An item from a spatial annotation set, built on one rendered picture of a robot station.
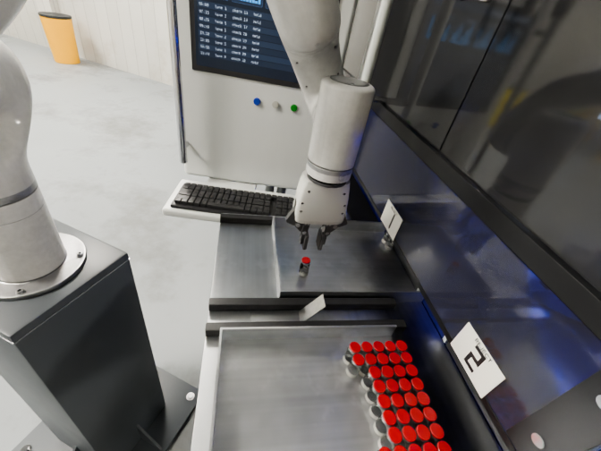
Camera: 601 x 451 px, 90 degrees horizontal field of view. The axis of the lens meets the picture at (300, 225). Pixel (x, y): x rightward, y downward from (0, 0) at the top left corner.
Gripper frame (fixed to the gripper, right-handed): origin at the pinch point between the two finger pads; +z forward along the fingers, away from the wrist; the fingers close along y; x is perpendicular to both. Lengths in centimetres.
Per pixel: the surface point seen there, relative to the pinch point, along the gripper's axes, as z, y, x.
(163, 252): 98, 62, -97
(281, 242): 11.0, 4.7, -10.8
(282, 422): 11.0, 7.8, 30.6
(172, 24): -30, 35, -50
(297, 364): 11.0, 4.3, 21.7
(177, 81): -16, 35, -50
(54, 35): 58, 292, -502
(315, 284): 11.1, -2.1, 3.0
